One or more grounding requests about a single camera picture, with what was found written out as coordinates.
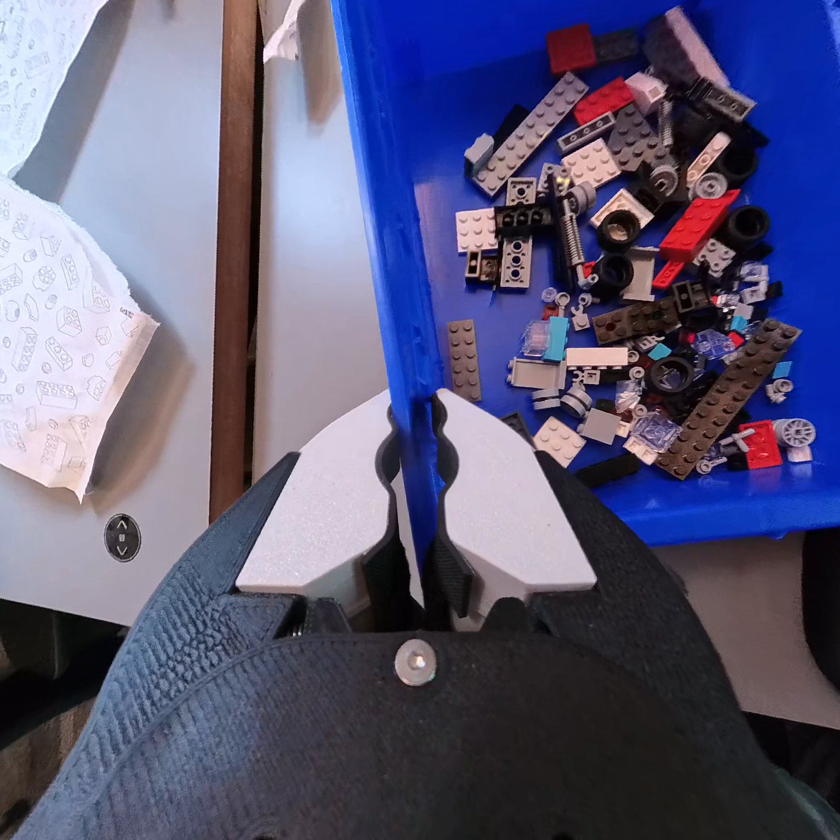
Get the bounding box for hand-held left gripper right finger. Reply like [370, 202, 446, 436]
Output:
[422, 387, 599, 631]

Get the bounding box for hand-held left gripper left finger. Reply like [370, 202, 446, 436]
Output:
[234, 387, 424, 634]

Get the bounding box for pile of mixed lego bricks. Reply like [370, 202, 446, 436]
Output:
[446, 7, 818, 490]

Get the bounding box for blue plastic bin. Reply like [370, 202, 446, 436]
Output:
[328, 0, 840, 549]

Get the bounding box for black oval desk control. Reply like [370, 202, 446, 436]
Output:
[103, 512, 143, 564]

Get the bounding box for brown wooden strip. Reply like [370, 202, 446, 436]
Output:
[209, 0, 265, 526]

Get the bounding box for brick-print white paper bag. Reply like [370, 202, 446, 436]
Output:
[0, 0, 109, 179]
[0, 174, 162, 505]

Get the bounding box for torn white paper scrap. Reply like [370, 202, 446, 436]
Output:
[262, 0, 308, 64]

